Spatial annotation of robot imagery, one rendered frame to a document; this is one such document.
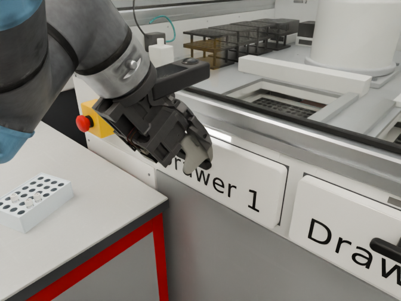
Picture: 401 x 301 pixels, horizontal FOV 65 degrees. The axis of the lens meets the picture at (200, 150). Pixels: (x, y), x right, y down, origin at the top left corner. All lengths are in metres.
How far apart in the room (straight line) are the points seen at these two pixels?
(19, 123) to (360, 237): 0.40
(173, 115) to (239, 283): 0.41
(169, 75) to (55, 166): 0.51
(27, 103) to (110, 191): 0.49
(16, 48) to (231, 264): 0.58
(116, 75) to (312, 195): 0.29
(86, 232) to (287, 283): 0.37
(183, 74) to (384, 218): 0.30
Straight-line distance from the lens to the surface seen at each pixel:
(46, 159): 0.90
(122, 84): 0.35
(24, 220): 0.66
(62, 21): 0.30
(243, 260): 0.65
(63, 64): 0.30
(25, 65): 0.21
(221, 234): 0.65
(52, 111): 1.29
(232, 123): 0.51
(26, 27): 0.19
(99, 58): 0.33
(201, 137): 0.44
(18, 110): 0.26
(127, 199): 0.69
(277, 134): 0.46
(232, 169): 0.52
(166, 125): 0.40
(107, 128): 0.77
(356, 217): 0.45
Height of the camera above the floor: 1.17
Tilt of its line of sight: 29 degrees down
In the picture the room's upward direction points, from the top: straight up
